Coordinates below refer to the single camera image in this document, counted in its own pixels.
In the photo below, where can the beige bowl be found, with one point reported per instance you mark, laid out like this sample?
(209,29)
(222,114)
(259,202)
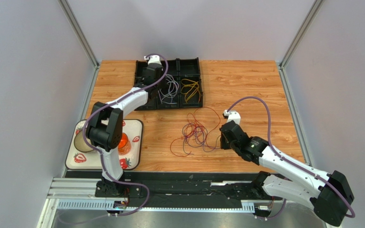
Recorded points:
(79,142)

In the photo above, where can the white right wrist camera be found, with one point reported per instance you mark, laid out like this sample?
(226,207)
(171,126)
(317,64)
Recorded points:
(232,115)

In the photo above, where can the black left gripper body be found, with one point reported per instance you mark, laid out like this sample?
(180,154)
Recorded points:
(162,75)

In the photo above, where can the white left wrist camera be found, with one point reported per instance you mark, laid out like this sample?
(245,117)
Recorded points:
(153,60)

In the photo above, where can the strawberry print tray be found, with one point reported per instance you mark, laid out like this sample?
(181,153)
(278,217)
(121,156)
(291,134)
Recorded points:
(91,160)

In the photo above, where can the orange cup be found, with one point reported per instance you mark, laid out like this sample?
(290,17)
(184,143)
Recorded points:
(124,146)

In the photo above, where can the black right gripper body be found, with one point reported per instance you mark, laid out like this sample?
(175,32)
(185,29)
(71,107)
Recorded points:
(226,138)

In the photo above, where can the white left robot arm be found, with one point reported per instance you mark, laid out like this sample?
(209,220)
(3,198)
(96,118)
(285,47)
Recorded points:
(104,127)

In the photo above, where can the black compartment organizer box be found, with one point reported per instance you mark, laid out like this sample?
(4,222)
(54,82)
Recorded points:
(182,87)

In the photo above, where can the aluminium frame rail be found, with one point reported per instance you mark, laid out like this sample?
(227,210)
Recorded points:
(79,32)

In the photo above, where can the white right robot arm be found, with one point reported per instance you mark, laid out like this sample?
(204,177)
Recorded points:
(329,195)

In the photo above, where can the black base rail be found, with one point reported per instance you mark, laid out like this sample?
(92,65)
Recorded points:
(184,189)

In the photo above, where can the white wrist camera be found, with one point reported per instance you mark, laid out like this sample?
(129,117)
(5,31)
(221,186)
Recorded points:
(153,60)
(232,115)

